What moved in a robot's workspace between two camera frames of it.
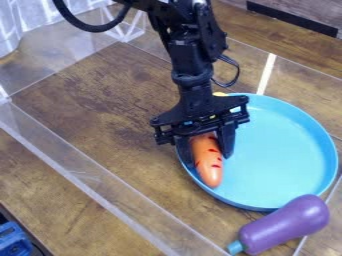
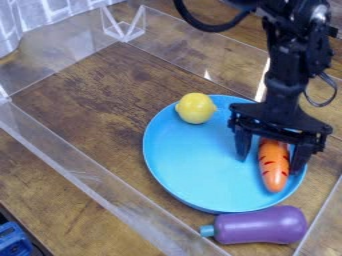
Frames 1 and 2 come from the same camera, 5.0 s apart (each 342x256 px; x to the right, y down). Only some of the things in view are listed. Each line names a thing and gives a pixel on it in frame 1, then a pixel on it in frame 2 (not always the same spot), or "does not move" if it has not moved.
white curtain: x=22 y=15 does not move
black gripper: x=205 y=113 to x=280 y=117
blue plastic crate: x=15 y=243 does not move
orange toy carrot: x=209 y=158 to x=275 y=163
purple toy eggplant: x=299 y=219 to x=276 y=225
